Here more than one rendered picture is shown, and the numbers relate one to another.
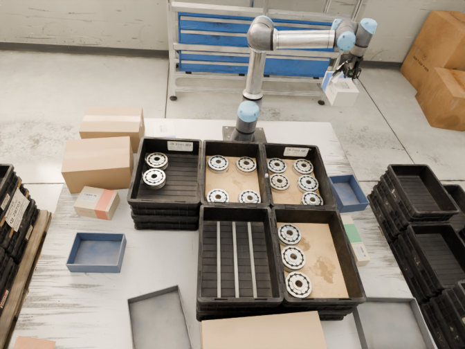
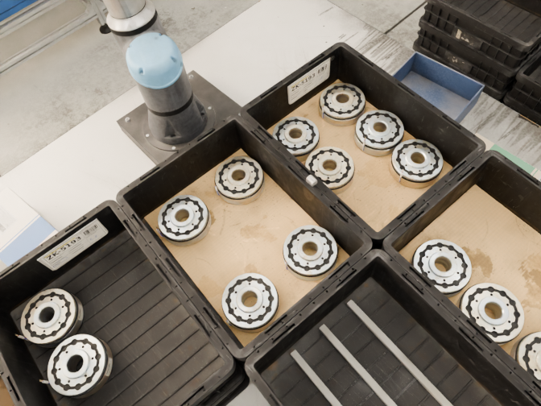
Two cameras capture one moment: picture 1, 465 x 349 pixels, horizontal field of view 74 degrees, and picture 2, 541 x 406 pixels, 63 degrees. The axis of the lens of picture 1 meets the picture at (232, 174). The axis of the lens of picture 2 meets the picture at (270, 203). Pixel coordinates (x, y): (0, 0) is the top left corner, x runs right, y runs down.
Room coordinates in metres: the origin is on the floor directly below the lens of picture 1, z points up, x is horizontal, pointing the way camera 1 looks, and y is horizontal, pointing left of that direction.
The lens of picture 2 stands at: (0.61, 0.08, 1.63)
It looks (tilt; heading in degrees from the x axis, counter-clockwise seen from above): 61 degrees down; 337
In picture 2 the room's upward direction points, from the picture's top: 9 degrees counter-clockwise
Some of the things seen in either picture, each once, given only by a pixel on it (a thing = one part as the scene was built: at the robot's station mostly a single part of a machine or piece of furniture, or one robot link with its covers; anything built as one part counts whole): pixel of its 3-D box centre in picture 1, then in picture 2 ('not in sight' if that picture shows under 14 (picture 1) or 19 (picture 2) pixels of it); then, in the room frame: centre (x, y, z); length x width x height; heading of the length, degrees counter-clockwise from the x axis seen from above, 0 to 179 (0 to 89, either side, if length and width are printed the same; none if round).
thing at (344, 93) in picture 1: (339, 88); not in sight; (1.56, -0.51, 1.09); 0.20 x 0.12 x 0.09; 12
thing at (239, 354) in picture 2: (233, 171); (237, 221); (0.98, 0.00, 0.92); 0.40 x 0.30 x 0.02; 9
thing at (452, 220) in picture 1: (446, 215); not in sight; (1.49, -1.60, 0.26); 0.40 x 0.30 x 0.23; 12
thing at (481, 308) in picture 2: (293, 256); (493, 311); (0.62, -0.29, 0.86); 0.05 x 0.05 x 0.01
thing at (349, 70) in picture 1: (352, 64); not in sight; (1.53, -0.51, 1.25); 0.09 x 0.08 x 0.12; 12
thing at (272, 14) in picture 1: (263, 13); not in sight; (2.94, -0.06, 0.91); 1.70 x 0.10 x 0.05; 102
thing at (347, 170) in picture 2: (279, 181); (329, 167); (1.02, -0.23, 0.86); 0.10 x 0.10 x 0.01
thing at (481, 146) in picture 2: (296, 174); (356, 130); (1.03, -0.30, 0.92); 0.40 x 0.30 x 0.02; 9
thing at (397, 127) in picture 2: (308, 183); (379, 129); (1.04, -0.38, 0.86); 0.10 x 0.10 x 0.01
